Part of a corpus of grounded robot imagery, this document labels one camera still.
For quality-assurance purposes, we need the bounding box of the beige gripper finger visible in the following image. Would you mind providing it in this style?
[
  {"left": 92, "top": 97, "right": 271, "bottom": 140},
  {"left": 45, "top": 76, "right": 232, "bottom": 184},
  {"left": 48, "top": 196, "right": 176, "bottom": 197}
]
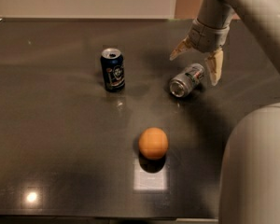
[
  {"left": 205, "top": 49, "right": 224, "bottom": 86},
  {"left": 169, "top": 37, "right": 192, "bottom": 61}
]

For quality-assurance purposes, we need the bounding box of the silver green 7up can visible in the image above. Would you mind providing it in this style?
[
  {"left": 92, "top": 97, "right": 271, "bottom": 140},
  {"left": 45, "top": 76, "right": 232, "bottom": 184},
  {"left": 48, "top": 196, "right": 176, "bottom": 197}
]
[{"left": 169, "top": 63, "right": 204, "bottom": 98}]

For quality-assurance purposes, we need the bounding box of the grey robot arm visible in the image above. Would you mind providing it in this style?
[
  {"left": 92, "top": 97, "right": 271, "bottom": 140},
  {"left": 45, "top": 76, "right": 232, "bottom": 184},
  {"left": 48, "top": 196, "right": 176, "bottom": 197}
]
[{"left": 170, "top": 0, "right": 280, "bottom": 224}]

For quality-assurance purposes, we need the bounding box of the blue pepsi can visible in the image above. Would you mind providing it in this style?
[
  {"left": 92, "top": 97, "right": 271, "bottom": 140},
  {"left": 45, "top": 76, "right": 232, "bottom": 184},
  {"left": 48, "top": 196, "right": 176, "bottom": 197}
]
[{"left": 100, "top": 48, "right": 125, "bottom": 92}]

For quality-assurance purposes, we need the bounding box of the orange fruit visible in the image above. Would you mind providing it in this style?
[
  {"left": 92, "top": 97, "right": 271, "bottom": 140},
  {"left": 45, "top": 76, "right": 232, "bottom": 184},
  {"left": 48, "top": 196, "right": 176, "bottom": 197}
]
[{"left": 138, "top": 127, "right": 169, "bottom": 160}]

